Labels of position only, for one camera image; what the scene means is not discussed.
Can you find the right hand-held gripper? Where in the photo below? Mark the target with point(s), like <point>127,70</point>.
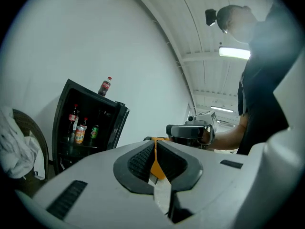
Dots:
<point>186,131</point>

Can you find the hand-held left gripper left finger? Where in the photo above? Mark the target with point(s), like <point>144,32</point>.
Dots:
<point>100,190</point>

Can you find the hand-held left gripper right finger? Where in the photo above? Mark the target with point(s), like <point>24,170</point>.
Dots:
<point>209,173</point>

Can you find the black fridge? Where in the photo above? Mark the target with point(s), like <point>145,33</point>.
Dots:
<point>62,118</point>

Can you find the small cola drink bottle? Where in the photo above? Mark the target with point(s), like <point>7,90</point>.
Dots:
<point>104,87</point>

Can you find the person's right forearm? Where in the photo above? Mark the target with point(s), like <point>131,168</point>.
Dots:
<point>226,139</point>

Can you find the person's right hand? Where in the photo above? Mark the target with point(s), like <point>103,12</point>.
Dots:
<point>205,137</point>

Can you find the long ceiling light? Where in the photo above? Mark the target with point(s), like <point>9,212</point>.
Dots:
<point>234,52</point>
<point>221,109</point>

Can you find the orange plastic object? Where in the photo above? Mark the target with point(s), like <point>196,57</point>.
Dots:
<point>157,170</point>

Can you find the green can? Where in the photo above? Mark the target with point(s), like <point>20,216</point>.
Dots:
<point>94,132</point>

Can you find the orange can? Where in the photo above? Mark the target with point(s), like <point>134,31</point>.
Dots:
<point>79,135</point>

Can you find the slim red-capped bottle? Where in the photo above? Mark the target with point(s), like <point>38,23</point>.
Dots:
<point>85,122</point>

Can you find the tall cola bottle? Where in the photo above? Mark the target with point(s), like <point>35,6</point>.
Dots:
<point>72,117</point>

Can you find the person's black shirt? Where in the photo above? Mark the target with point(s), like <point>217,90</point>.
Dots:
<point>264,87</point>

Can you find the white cloth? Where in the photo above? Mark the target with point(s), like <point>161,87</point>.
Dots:
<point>14,147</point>

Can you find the person's head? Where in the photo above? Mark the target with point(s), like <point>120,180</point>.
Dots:
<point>236,20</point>

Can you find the black head camera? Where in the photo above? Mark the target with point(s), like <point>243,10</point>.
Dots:
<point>210,17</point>

